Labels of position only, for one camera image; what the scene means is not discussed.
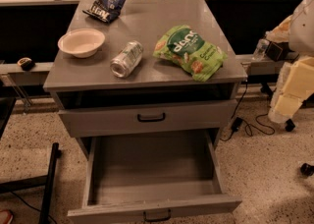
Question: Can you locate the grey open bottom drawer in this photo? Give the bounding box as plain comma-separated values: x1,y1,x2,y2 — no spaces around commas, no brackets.
68,130,241,224

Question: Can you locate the grey drawer cabinet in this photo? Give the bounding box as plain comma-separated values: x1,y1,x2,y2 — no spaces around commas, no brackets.
44,0,246,153

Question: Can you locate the green chip bag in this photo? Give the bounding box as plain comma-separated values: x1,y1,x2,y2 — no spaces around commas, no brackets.
153,25,227,82

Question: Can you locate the black metal stand left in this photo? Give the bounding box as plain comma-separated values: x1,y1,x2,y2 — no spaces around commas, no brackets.
0,142,61,224

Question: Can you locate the small black box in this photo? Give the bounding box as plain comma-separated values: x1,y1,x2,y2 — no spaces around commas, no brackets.
266,42,289,62

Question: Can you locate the black caster wheel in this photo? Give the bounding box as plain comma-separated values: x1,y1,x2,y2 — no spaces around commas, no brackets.
300,163,314,176

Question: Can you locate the black tape measure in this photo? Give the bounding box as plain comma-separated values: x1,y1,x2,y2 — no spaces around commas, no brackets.
18,57,35,71

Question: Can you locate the black power adapter with cable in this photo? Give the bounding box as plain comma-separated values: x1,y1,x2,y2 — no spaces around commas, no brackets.
221,84,276,142

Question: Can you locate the white bowl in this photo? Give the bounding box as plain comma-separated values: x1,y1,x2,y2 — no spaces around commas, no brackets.
58,28,105,59

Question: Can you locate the grey drawer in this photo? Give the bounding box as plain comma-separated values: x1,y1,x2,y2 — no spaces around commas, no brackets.
68,130,241,224
59,99,236,138

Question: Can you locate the red object corner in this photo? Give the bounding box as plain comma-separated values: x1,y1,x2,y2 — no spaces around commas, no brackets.
0,210,14,224

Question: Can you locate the blue chip bag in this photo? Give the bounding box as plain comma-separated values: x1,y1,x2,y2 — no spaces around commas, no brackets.
83,0,126,24

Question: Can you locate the clear water bottle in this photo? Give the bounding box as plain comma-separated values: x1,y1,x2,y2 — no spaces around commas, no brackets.
252,38,270,61

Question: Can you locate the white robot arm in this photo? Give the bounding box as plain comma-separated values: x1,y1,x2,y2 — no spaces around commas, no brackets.
266,0,314,124

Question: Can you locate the silver soda can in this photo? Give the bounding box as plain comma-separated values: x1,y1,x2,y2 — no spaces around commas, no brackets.
110,40,143,78

